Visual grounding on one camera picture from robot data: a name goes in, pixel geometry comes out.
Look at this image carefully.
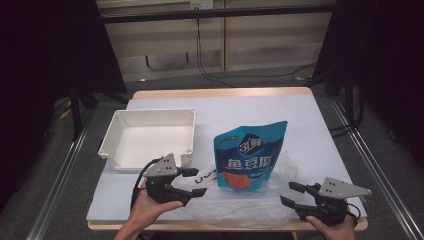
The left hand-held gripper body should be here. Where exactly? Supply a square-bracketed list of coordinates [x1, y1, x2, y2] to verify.
[142, 152, 194, 207]

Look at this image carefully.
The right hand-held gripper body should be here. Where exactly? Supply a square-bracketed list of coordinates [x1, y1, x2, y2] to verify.
[296, 177, 373, 227]

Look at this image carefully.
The white plastic bin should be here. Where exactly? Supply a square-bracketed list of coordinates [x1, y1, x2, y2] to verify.
[97, 108, 197, 173]

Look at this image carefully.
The translucent white plastic bag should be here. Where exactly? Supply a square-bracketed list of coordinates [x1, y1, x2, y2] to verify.
[171, 149, 299, 229]

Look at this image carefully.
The blue snack packet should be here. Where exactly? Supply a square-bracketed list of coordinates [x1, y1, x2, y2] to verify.
[213, 120, 289, 193]

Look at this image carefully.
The person's right hand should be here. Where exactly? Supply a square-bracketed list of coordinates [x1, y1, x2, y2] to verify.
[305, 214, 358, 240]

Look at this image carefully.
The person's left hand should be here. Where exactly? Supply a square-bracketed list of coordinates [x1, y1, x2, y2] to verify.
[128, 179, 185, 231]

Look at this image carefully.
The white table mat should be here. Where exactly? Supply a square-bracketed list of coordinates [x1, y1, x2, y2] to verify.
[85, 98, 368, 223]

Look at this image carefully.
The wooden table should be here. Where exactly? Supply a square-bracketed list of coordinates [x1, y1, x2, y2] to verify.
[87, 87, 369, 232]

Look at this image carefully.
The black stand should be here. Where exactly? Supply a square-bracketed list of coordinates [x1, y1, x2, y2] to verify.
[344, 66, 364, 128]
[69, 86, 98, 141]

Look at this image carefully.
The black curtain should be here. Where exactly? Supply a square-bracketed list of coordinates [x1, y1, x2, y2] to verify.
[313, 0, 424, 168]
[0, 0, 128, 211]

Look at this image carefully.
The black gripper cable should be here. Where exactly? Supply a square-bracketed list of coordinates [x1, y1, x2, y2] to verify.
[346, 201, 363, 228]
[131, 158, 161, 211]

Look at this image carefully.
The metal floor rail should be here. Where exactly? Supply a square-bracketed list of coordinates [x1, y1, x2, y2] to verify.
[329, 98, 424, 240]
[26, 113, 98, 240]

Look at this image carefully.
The black wall cable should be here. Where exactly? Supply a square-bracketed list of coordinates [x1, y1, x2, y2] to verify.
[195, 8, 318, 88]

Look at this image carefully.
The white wall socket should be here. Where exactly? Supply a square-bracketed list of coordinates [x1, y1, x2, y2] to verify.
[189, 0, 214, 10]

